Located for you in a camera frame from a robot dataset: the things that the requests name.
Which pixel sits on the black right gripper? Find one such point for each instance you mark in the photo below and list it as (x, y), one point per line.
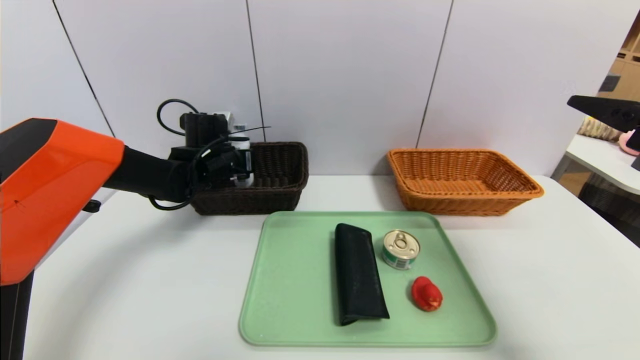
(636, 142)

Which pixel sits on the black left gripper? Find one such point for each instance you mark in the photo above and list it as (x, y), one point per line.
(247, 162)

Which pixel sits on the white plastic bottle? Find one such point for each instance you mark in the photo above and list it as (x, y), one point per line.
(244, 180)

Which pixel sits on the black soft case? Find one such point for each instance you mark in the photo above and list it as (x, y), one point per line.
(357, 275)

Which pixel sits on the red toy tomato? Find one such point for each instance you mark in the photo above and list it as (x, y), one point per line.
(426, 294)

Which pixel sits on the dark brown wicker basket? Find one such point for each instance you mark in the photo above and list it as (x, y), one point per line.
(280, 195)

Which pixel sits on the orange wicker basket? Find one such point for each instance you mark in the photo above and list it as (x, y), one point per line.
(460, 200)

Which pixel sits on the beige striped plush toy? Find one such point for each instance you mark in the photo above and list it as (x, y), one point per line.
(595, 131)

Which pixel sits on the dark grey box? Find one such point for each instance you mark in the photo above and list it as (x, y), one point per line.
(608, 83)

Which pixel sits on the pink plush toy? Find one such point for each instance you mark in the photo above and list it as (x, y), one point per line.
(625, 144)

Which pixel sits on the black zip tie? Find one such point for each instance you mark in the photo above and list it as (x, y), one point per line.
(250, 130)

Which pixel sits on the wooden shelf unit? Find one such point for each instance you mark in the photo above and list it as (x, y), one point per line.
(631, 55)

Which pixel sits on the light green plastic tray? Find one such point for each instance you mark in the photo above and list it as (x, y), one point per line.
(300, 315)

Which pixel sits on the small tin can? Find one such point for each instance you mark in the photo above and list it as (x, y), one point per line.
(400, 247)

